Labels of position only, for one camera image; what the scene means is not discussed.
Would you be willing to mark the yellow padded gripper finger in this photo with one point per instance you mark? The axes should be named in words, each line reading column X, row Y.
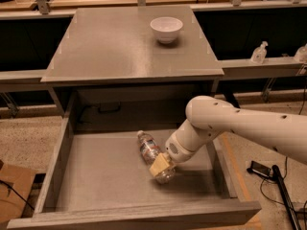
column 162, row 166

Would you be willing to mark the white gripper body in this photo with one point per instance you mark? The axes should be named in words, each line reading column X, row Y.
column 177, row 151

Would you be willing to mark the grey open top drawer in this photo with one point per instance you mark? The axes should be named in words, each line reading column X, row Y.
column 97, row 180

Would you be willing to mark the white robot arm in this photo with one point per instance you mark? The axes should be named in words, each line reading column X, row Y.
column 207, row 118

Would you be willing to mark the white ceramic bowl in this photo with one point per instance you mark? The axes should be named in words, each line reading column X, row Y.
column 166, row 29

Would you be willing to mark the grey cabinet counter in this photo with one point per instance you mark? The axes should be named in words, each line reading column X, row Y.
column 116, row 45

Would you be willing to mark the black device on floor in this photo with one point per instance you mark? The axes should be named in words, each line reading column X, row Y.
column 260, row 170

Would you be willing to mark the clear plastic water bottle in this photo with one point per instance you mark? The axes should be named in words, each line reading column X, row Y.
column 149, row 150

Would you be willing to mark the brown cardboard box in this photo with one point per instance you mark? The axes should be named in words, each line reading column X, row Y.
column 15, row 187

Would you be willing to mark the black power strip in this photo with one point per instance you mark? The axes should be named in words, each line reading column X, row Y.
column 286, row 198

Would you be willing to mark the clear soap dispenser bottle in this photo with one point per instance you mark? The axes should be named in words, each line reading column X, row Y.
column 259, row 54

